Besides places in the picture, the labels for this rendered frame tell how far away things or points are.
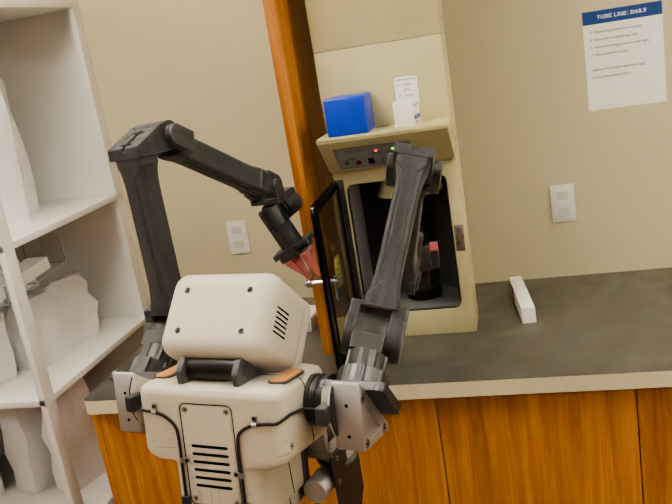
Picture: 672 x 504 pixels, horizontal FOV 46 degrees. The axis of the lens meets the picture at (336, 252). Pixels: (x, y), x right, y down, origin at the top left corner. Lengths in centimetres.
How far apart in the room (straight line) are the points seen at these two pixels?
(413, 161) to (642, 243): 119
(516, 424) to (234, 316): 88
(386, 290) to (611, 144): 124
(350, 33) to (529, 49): 62
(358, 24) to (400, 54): 13
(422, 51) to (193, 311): 96
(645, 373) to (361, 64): 98
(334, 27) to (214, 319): 96
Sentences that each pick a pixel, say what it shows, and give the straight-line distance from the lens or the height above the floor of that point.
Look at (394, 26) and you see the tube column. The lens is 201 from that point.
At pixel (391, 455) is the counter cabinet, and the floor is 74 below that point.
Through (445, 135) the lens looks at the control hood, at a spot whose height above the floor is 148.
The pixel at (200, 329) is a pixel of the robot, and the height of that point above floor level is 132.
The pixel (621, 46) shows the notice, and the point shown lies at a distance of 244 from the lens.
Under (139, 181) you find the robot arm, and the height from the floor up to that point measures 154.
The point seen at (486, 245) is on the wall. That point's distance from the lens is 252.
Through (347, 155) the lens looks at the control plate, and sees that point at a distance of 199.
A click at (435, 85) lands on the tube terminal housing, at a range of 201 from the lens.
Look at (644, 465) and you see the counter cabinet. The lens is 202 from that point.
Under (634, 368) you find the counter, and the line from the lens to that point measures 190.
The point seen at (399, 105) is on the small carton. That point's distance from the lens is 194.
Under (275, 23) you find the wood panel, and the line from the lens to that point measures 198.
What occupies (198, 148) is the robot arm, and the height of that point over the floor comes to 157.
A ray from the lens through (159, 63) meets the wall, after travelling 266.
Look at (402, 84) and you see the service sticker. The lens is 202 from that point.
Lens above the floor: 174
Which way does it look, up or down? 15 degrees down
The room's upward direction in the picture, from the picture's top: 9 degrees counter-clockwise
